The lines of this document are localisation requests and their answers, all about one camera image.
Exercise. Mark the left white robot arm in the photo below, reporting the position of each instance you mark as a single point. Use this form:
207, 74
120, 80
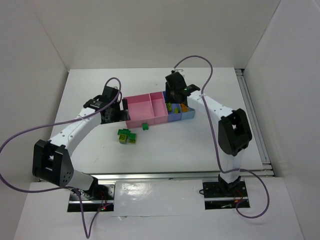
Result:
52, 158

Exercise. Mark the aluminium side rail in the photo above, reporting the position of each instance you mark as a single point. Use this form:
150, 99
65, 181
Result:
267, 169

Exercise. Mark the long green lego brick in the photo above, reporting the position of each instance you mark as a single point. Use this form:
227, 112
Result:
124, 131

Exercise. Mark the small dark green lego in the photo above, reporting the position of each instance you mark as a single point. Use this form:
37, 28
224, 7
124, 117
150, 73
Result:
145, 126

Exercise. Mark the lime lego in blue bin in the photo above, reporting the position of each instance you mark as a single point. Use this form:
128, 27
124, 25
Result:
169, 107

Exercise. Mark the light blue bin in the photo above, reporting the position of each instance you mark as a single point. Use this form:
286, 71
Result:
187, 115

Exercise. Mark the large pink bin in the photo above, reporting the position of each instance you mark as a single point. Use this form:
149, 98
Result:
140, 110

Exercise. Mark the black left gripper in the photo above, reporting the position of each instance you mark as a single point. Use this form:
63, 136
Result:
124, 110

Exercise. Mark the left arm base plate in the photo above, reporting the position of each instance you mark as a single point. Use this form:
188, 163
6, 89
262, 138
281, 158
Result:
104, 199

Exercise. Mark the yellow round printed lego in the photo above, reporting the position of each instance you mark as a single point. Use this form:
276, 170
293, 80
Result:
184, 108

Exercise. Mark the narrow pink bin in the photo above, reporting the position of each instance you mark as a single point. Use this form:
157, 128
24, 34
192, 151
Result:
159, 108

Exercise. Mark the aluminium front rail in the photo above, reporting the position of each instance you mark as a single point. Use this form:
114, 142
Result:
156, 176

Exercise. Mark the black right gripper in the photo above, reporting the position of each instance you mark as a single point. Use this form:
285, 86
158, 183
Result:
173, 97

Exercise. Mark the green square lego brick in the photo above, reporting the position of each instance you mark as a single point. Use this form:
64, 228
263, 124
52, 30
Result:
132, 136

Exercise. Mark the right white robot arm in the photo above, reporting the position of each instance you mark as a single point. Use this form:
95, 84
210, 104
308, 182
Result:
233, 129

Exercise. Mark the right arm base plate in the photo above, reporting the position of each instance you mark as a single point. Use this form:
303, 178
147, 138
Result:
216, 199

